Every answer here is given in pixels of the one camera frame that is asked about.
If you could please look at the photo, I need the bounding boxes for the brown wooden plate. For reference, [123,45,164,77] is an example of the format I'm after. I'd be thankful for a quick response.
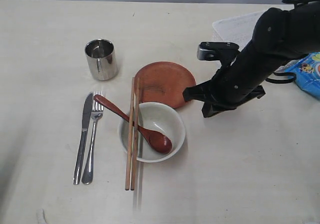
[135,61,196,109]

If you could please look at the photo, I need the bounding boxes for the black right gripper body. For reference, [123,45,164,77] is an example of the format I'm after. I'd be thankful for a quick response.
[182,75,265,109]

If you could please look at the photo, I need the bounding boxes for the silver metal fork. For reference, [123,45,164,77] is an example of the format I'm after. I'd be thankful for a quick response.
[81,100,104,185]

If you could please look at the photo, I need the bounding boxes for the silver foil packet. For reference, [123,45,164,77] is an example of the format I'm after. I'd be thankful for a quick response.
[84,39,118,81]

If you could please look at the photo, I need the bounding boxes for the red-brown wooden spoon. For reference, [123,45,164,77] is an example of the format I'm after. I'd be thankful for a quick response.
[93,94,172,154]

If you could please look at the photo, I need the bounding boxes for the white perforated plastic basket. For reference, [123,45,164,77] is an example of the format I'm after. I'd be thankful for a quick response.
[212,10,264,51]

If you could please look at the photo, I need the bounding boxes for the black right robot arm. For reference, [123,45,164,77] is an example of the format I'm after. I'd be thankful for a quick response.
[182,0,320,118]

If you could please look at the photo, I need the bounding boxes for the white ceramic bowl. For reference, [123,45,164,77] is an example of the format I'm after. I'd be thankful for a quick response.
[117,102,187,163]

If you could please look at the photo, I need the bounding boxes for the silver table knife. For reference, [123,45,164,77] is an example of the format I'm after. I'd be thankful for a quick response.
[73,92,94,185]

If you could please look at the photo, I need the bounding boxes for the blue chips bag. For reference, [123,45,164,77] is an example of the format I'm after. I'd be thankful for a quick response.
[276,52,320,100]

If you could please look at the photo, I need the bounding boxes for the wooden chopstick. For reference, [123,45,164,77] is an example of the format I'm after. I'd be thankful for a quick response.
[125,77,135,191]
[130,77,140,191]

